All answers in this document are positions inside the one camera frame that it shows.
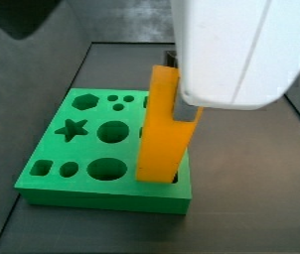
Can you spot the green foam shape-sorter block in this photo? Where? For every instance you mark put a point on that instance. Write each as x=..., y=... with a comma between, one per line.
x=83, y=163

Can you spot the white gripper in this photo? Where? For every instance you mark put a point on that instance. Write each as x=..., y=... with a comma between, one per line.
x=238, y=51

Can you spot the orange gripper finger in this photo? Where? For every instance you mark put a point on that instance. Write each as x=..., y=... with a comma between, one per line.
x=164, y=136

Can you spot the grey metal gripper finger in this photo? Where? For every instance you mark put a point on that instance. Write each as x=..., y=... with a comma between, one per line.
x=183, y=111

